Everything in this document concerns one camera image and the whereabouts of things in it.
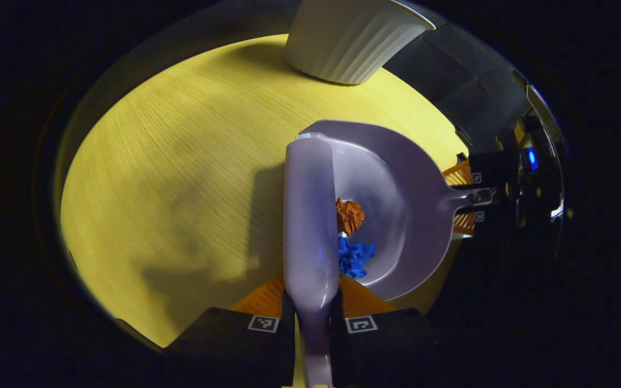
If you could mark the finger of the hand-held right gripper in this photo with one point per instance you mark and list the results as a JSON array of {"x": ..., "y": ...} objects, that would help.
[
  {"x": 466, "y": 222},
  {"x": 483, "y": 168}
]

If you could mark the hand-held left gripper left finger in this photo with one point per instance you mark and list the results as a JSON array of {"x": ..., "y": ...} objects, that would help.
[{"x": 235, "y": 345}]

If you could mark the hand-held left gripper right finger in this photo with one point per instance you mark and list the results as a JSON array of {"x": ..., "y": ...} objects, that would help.
[{"x": 386, "y": 345}]

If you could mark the small lilac dustpan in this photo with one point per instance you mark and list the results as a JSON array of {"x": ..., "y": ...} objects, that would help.
[{"x": 397, "y": 194}]

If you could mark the blue paper trash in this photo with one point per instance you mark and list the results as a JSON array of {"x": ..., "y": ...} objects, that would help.
[{"x": 354, "y": 257}]

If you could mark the orange paper trash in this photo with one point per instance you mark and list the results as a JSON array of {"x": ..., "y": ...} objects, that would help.
[{"x": 349, "y": 215}]

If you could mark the small lilac broom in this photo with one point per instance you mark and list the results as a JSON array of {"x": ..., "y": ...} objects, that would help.
[{"x": 310, "y": 215}]

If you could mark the wooden desktop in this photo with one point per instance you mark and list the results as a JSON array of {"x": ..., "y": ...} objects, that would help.
[{"x": 181, "y": 161}]

